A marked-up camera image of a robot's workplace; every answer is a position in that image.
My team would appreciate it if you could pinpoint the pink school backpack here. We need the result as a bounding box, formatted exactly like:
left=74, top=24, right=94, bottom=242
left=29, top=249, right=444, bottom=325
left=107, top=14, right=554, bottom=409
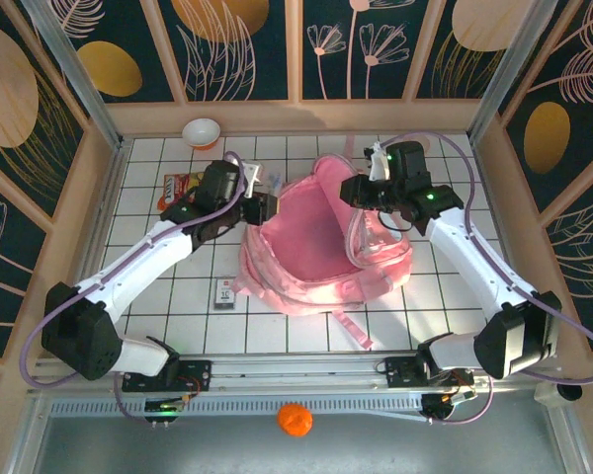
left=229, top=135, right=415, bottom=350

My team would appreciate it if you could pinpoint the black white card pack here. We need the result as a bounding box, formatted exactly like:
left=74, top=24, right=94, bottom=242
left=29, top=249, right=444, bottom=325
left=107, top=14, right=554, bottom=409
left=213, top=276, right=239, bottom=312

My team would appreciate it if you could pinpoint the orange fruit candy bag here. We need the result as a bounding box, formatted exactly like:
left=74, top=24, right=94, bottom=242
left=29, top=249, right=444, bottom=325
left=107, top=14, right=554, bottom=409
left=157, top=171, right=207, bottom=211

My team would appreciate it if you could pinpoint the orange white bowl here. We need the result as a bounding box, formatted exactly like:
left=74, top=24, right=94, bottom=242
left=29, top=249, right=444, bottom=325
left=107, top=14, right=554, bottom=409
left=181, top=117, right=222, bottom=151

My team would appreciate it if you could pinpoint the small circuit board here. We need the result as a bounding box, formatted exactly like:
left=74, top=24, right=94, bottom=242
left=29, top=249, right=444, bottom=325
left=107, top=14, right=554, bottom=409
left=421, top=389, right=478, bottom=425
left=144, top=394, right=189, bottom=426

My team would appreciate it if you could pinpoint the orange ball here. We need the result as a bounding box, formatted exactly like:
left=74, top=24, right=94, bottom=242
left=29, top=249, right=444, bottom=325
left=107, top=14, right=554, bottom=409
left=276, top=402, right=314, bottom=439

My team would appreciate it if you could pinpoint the grey box with black cylinder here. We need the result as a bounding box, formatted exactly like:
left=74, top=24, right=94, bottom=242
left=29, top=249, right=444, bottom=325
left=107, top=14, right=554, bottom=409
left=533, top=380, right=584, bottom=407

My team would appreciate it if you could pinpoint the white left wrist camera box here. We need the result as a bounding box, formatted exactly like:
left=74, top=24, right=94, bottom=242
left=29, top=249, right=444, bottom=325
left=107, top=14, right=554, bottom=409
left=237, top=161, right=264, bottom=199

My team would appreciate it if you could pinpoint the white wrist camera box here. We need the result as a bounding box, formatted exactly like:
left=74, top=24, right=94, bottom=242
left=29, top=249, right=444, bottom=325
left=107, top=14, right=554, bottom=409
left=237, top=161, right=264, bottom=199
left=367, top=141, right=392, bottom=183

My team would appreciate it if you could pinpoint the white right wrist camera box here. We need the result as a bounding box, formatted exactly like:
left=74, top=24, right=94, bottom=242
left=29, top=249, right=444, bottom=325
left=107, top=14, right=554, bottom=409
left=367, top=141, right=392, bottom=183

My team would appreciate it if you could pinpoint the aluminium table edge rail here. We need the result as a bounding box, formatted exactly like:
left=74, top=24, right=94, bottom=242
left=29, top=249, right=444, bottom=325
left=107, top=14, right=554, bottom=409
left=466, top=131, right=548, bottom=350
left=53, top=137, right=129, bottom=359

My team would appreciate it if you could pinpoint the dark floral wall panel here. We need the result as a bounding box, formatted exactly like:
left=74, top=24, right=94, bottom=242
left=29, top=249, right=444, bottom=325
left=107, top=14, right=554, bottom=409
left=155, top=0, right=291, bottom=104
left=48, top=0, right=177, bottom=104
left=543, top=185, right=593, bottom=352
left=0, top=175, right=50, bottom=359
left=496, top=0, right=593, bottom=213
left=300, top=0, right=441, bottom=102
left=414, top=0, right=543, bottom=102
left=0, top=0, right=88, bottom=218

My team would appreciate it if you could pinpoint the aluminium corner post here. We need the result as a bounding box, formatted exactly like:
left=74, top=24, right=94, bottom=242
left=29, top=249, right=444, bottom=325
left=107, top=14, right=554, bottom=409
left=466, top=0, right=559, bottom=142
left=18, top=0, right=126, bottom=150

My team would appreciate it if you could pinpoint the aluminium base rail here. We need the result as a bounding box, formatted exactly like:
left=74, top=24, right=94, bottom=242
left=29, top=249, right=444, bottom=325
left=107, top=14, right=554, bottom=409
left=29, top=351, right=562, bottom=396

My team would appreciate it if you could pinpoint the slotted grey cable duct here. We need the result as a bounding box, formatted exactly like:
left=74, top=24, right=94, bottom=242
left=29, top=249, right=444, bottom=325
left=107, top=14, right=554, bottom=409
left=48, top=397, right=426, bottom=421

